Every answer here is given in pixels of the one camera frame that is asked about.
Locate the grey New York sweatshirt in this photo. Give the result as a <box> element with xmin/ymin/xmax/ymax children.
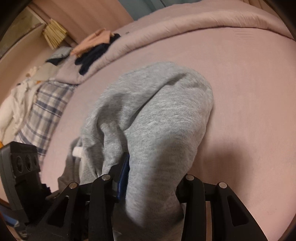
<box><xmin>58</xmin><ymin>62</ymin><xmax>213</xmax><ymax>240</ymax></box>

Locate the straw fringed lamp shade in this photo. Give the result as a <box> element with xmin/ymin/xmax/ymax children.
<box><xmin>43</xmin><ymin>19</ymin><xmax>68</xmax><ymax>50</ymax></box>

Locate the folded navy garment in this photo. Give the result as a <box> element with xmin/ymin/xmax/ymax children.
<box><xmin>75</xmin><ymin>33</ymin><xmax>121</xmax><ymax>76</ymax></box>

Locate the pink folded duvet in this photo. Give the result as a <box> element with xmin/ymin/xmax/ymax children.
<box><xmin>55</xmin><ymin>1</ymin><xmax>292</xmax><ymax>84</ymax></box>

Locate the small plaid folded cloth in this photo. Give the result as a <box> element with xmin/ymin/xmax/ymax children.
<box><xmin>45</xmin><ymin>46</ymin><xmax>72</xmax><ymax>66</ymax></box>

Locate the white crumpled clothes pile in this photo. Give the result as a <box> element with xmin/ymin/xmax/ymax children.
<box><xmin>1</xmin><ymin>67</ymin><xmax>43</xmax><ymax>145</ymax></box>

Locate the pink bed sheet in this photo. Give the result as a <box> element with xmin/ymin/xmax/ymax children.
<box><xmin>41</xmin><ymin>27</ymin><xmax>295</xmax><ymax>240</ymax></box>

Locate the teal curtain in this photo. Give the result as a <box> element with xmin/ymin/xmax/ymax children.
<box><xmin>119</xmin><ymin>0</ymin><xmax>199</xmax><ymax>20</ymax></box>

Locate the plaid pillow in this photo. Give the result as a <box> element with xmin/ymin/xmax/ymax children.
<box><xmin>14</xmin><ymin>81</ymin><xmax>77</xmax><ymax>166</ymax></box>

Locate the folded peach garment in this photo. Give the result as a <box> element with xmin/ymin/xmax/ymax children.
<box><xmin>70</xmin><ymin>28</ymin><xmax>114</xmax><ymax>57</ymax></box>

